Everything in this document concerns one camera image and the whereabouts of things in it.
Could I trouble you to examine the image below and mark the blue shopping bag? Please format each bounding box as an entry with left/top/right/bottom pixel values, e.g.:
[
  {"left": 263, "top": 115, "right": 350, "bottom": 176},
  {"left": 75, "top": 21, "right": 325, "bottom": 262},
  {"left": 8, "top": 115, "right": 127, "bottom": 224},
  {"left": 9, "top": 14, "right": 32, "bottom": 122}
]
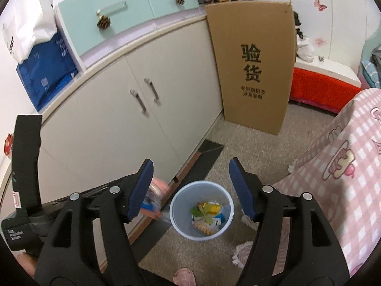
[{"left": 16, "top": 31, "right": 78, "bottom": 112}]

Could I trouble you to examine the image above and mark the white paper bag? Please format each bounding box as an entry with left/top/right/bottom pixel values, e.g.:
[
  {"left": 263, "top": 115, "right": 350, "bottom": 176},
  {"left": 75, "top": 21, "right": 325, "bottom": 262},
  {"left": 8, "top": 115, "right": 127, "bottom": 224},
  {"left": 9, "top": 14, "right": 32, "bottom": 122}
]
[{"left": 2, "top": 0, "right": 58, "bottom": 64}]

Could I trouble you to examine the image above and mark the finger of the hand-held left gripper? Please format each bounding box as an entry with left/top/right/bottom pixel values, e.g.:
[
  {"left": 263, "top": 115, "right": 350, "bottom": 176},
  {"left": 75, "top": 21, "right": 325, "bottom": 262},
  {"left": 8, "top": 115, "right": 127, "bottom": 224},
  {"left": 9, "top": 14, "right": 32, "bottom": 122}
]
[{"left": 42, "top": 176, "right": 133, "bottom": 212}]

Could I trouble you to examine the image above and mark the orange speckled wrapper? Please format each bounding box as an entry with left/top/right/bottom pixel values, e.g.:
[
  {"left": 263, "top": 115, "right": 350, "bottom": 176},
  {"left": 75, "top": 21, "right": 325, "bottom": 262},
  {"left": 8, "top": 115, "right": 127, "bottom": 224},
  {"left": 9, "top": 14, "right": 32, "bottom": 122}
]
[{"left": 193, "top": 221, "right": 219, "bottom": 236}]

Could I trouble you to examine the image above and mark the black clothing heap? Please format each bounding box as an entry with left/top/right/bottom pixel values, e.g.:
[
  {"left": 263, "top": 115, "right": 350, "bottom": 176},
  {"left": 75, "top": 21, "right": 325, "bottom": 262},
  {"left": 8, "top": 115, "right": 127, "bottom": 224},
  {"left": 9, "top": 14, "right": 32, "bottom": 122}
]
[{"left": 293, "top": 10, "right": 304, "bottom": 39}]

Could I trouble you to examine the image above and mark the blue striped pillow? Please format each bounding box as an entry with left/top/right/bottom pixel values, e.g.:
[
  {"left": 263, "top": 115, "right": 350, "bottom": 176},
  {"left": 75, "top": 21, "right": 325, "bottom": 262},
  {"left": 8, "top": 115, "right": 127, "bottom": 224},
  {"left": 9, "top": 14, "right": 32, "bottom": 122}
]
[{"left": 360, "top": 60, "right": 381, "bottom": 89}]

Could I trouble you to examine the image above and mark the blue snack packet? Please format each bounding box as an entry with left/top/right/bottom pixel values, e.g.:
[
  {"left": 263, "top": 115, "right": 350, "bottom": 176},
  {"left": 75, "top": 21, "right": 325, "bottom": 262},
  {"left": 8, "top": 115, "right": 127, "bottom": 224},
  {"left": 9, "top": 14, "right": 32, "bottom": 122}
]
[{"left": 135, "top": 177, "right": 171, "bottom": 219}]

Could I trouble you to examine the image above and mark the white low cabinet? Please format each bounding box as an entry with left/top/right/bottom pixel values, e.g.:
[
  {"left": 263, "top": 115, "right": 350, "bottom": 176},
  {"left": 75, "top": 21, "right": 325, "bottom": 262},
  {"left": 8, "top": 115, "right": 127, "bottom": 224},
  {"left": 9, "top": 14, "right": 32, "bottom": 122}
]
[{"left": 0, "top": 13, "right": 224, "bottom": 271}]

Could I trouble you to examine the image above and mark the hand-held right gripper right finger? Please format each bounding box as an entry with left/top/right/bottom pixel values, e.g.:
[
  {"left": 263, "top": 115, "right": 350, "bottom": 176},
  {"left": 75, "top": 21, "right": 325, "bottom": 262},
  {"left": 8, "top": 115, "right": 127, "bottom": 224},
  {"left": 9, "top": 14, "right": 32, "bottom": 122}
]
[{"left": 229, "top": 157, "right": 350, "bottom": 286}]

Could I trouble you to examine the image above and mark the green leaf scrap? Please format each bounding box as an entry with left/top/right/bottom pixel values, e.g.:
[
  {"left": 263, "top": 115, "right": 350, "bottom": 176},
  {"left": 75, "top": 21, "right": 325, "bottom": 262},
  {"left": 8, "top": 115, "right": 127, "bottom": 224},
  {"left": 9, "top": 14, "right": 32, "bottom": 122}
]
[{"left": 190, "top": 204, "right": 209, "bottom": 221}]

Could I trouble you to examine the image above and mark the red wall ornament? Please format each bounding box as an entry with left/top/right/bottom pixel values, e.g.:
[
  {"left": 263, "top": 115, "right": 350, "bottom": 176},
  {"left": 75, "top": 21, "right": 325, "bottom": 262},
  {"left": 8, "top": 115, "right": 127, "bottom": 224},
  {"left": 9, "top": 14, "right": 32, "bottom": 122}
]
[{"left": 4, "top": 134, "right": 15, "bottom": 157}]

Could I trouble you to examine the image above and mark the pink slipper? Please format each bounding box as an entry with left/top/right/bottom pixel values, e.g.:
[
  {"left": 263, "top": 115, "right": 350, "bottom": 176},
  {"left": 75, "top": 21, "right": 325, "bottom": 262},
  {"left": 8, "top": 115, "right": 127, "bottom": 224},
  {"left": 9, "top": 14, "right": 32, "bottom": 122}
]
[{"left": 173, "top": 268, "right": 197, "bottom": 286}]

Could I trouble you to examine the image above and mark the white plastic bag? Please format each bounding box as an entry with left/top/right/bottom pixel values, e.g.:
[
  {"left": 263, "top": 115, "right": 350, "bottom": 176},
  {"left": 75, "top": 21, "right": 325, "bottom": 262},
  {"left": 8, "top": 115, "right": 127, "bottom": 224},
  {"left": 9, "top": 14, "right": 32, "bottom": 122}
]
[{"left": 296, "top": 36, "right": 315, "bottom": 63}]

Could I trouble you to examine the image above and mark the light blue plastic bin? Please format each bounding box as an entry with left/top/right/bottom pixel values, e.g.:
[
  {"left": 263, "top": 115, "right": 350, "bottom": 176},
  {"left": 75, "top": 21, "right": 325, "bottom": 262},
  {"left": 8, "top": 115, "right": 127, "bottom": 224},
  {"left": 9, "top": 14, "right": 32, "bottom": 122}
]
[{"left": 169, "top": 180, "right": 235, "bottom": 242}]

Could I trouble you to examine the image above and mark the red bench with white top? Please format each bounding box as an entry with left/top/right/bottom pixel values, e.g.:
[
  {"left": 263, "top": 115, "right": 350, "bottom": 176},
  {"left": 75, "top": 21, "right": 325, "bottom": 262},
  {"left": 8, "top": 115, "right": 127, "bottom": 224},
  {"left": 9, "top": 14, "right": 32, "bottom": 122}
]
[{"left": 289, "top": 56, "right": 362, "bottom": 115}]

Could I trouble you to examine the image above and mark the round table with pink tablecloth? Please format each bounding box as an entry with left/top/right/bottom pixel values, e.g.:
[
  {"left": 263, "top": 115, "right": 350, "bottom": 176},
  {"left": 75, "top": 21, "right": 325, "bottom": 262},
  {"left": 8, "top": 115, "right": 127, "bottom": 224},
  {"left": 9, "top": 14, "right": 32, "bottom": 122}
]
[{"left": 232, "top": 88, "right": 381, "bottom": 286}]

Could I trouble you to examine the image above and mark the wide teal drawer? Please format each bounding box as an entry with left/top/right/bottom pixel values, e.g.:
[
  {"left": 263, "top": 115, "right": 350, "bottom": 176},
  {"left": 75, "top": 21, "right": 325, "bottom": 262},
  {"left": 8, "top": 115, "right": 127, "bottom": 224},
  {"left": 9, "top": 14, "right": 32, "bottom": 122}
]
[{"left": 58, "top": 0, "right": 155, "bottom": 36}]

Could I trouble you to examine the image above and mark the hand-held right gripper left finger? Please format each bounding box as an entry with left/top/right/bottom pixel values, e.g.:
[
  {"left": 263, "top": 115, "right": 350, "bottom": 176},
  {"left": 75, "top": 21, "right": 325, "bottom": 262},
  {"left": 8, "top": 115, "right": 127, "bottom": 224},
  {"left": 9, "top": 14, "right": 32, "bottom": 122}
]
[{"left": 34, "top": 158, "right": 155, "bottom": 286}]

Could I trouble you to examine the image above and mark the tall cardboard box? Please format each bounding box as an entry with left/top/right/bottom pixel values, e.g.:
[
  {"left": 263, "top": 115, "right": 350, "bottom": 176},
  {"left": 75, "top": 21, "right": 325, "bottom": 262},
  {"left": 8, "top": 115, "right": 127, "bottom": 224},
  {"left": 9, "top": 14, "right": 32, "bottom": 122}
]
[{"left": 205, "top": 1, "right": 296, "bottom": 136}]

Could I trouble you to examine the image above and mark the yellow packet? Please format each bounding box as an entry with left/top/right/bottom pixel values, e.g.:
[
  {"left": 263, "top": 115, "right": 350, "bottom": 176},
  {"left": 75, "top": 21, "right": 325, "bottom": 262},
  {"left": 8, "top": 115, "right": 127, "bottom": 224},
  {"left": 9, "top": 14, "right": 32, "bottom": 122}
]
[{"left": 202, "top": 201, "right": 224, "bottom": 215}]

